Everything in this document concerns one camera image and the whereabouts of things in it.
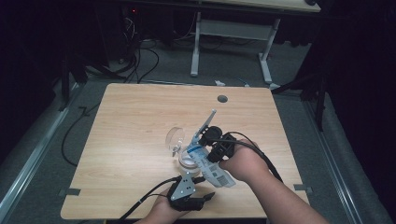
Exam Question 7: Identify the person's right hand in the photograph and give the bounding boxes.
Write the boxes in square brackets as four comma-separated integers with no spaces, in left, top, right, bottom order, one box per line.
[219,139,272,183]

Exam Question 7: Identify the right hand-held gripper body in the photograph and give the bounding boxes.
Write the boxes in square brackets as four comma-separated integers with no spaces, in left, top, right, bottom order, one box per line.
[192,108,238,163]

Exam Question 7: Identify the black metal stand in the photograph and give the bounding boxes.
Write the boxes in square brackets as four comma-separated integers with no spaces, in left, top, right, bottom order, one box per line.
[270,71,329,133]
[58,52,72,112]

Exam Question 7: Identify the clear glass jar with lid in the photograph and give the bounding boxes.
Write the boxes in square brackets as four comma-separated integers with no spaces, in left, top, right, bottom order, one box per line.
[164,126,204,179]

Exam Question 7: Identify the person's left hand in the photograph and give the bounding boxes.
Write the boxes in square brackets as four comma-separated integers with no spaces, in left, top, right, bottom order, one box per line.
[146,195,191,224]

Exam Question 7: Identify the right hand-held gripper black cable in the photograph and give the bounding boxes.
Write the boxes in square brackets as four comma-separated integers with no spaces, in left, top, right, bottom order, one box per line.
[214,131,285,184]

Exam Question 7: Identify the white and blue milk carton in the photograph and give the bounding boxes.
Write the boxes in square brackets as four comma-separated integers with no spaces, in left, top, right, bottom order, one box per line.
[185,143,237,189]

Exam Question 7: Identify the metal floor rail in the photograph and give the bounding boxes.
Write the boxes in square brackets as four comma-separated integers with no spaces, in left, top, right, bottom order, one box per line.
[303,99,364,224]
[0,82,82,224]

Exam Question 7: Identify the white-legged background desk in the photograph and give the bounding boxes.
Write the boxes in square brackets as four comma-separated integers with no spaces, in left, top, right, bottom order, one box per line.
[190,0,321,91]

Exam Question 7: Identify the grey tape strip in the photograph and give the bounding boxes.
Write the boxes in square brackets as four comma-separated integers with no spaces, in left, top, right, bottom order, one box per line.
[58,188,81,197]
[292,183,314,192]

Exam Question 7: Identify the dark equipment with red light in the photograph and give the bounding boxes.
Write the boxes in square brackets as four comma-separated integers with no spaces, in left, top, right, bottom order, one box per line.
[120,4,142,43]

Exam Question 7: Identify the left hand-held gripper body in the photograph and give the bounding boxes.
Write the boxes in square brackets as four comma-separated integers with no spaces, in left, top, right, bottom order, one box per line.
[166,174,206,213]

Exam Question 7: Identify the black looped floor cable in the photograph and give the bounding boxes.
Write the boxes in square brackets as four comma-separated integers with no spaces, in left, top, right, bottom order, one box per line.
[136,46,161,84]

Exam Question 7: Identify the hand-held gripper black cable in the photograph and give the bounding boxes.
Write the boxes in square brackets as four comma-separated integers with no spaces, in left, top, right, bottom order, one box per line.
[118,175,183,223]
[214,131,285,184]

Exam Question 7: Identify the left hand-held gripper black cable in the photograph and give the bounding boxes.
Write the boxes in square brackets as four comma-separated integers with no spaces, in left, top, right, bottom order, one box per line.
[118,175,183,223]

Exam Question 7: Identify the long black floor cable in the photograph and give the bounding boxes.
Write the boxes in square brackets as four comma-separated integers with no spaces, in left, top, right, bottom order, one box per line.
[61,102,103,168]

